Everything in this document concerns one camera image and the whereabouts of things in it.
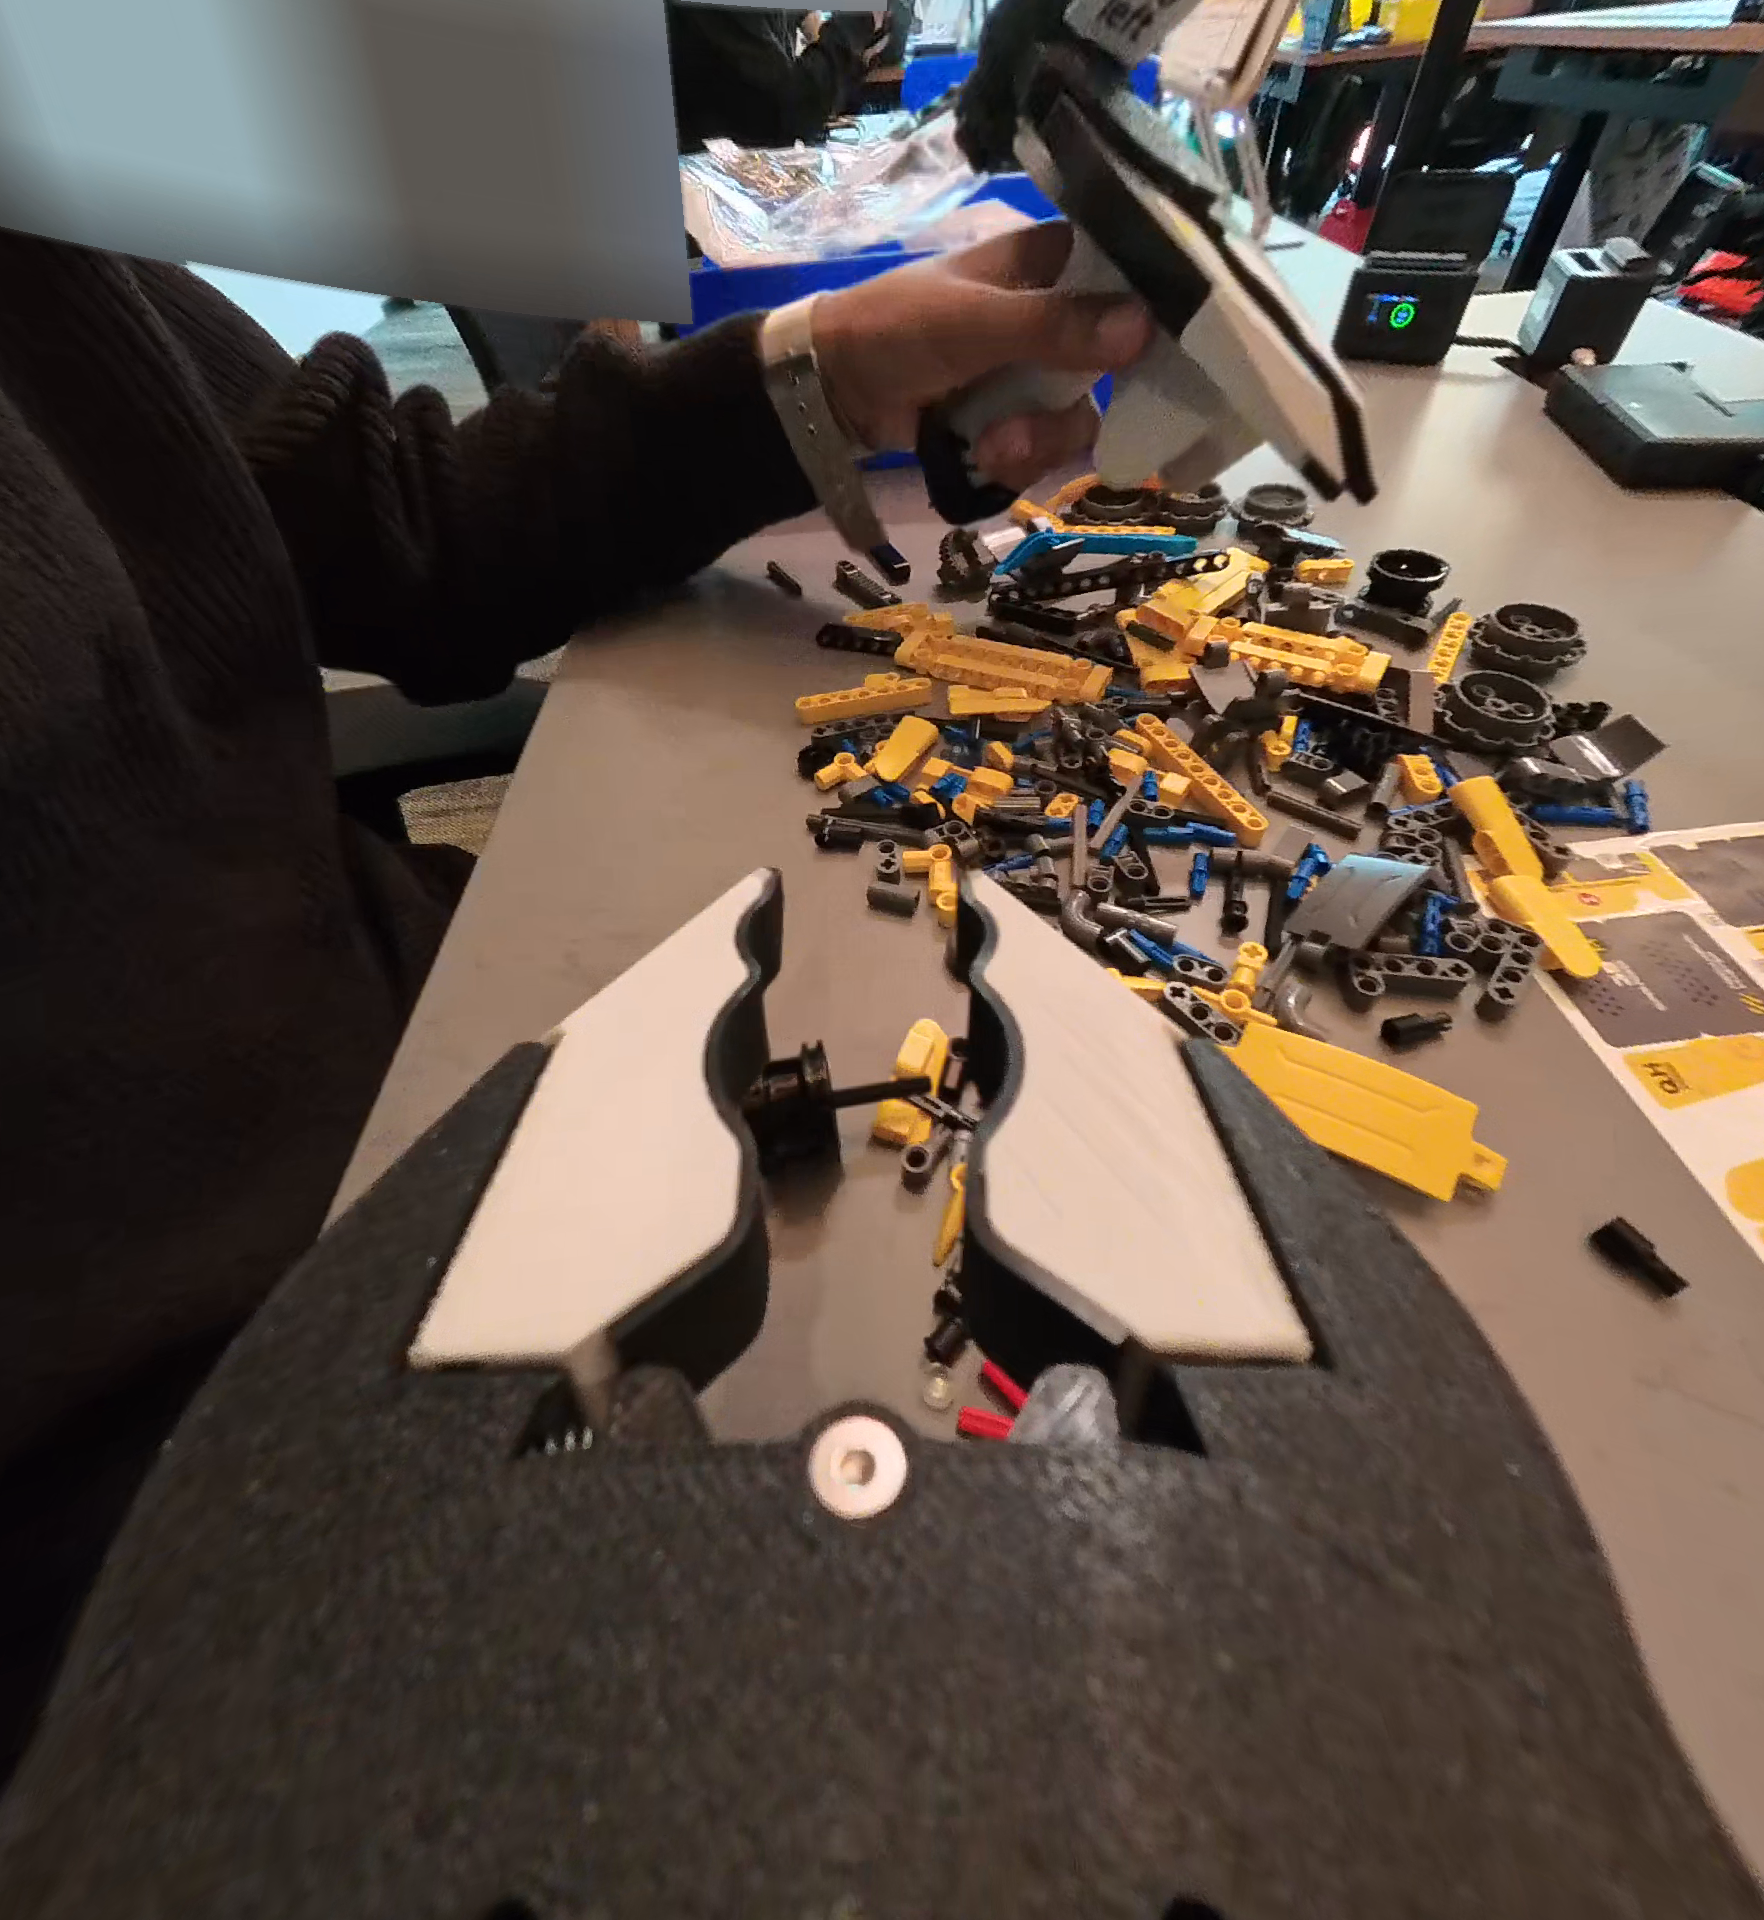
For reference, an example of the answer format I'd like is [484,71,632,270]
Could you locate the black toy connector piece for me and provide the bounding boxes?
[1587,1215,1692,1300]

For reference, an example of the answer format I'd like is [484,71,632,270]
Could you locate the person's left hand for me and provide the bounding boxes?
[806,221,1162,483]

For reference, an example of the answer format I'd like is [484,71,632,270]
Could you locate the grey wrist strap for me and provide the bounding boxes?
[756,296,894,554]

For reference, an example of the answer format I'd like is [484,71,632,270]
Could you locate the pile of red black pins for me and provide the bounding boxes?
[915,1319,1124,1448]

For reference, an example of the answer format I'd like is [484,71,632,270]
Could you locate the black charger block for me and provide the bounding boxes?
[1513,238,1662,379]

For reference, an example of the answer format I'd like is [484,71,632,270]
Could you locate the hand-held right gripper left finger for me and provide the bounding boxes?
[405,868,788,1428]

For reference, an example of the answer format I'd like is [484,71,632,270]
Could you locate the black toy wheel with axle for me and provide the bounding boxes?
[739,1039,984,1181]

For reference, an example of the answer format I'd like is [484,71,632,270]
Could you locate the flat black box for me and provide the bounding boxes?
[1543,358,1764,490]

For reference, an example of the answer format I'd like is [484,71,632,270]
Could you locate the large blue plastic bin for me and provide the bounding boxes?
[679,171,1124,474]

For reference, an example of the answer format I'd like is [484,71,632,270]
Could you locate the black power bank green display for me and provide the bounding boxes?
[1333,166,1522,367]

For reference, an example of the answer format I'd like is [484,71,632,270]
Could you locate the person's left forearm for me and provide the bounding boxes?
[238,319,824,707]

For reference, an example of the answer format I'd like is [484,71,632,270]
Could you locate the pile of toy building pieces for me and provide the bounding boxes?
[762,471,1674,1203]

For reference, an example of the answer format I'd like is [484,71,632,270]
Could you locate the yellow grey sticker sheet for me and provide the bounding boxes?
[1467,810,1764,1329]

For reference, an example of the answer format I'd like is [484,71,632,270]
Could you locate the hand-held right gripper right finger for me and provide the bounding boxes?
[954,869,1319,1423]

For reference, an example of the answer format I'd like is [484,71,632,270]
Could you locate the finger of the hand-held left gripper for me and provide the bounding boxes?
[1093,338,1314,483]
[1035,87,1382,507]

